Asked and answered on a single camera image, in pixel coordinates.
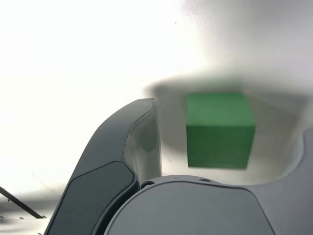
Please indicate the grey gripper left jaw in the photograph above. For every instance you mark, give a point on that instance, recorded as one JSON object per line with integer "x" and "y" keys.
{"x": 102, "y": 159}

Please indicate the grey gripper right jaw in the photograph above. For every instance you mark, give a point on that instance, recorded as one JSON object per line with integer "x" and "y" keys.
{"x": 195, "y": 210}

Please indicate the green cube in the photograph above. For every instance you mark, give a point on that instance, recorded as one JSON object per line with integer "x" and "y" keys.
{"x": 220, "y": 137}

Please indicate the black tape strip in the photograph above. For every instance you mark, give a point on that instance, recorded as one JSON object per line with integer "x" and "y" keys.
{"x": 22, "y": 203}

